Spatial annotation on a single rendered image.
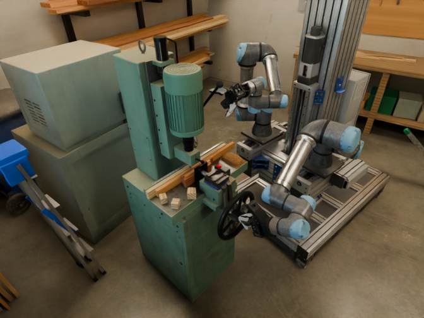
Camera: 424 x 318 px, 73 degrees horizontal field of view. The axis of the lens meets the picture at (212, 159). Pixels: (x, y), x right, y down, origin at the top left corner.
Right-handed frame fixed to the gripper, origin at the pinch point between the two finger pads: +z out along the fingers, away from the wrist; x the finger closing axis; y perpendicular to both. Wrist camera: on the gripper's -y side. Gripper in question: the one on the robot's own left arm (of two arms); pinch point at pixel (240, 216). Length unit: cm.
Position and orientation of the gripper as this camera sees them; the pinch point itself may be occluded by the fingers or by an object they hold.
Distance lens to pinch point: 139.2
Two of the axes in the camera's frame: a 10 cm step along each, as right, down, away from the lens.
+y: 4.0, 8.9, 2.3
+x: 6.9, -4.6, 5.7
